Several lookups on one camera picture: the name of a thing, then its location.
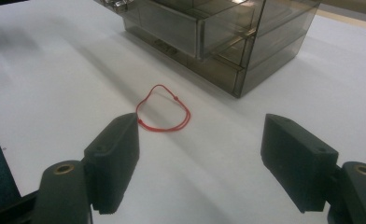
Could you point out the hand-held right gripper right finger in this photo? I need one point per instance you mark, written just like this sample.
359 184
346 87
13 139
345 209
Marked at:
299 161

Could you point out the smoky transparent drawer organizer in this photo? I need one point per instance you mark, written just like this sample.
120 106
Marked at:
274 46

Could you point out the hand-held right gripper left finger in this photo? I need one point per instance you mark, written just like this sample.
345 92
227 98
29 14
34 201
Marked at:
112 161

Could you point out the transparent pulled-out drawer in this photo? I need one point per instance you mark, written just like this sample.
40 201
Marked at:
178 28

